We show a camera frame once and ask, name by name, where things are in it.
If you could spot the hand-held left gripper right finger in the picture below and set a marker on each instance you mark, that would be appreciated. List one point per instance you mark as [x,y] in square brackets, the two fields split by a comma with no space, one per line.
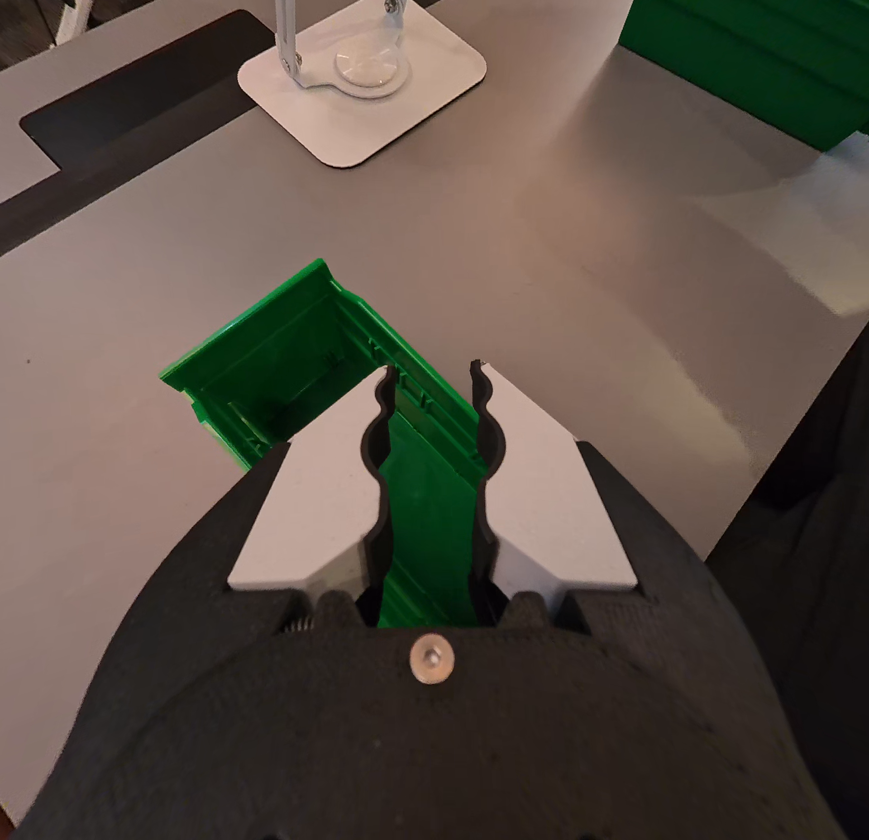
[563,521]

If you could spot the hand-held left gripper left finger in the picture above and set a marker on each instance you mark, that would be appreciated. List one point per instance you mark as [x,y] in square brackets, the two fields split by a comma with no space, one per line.
[312,514]

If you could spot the white perforated bar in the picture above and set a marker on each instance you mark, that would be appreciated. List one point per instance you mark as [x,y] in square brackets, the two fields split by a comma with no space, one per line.
[73,9]

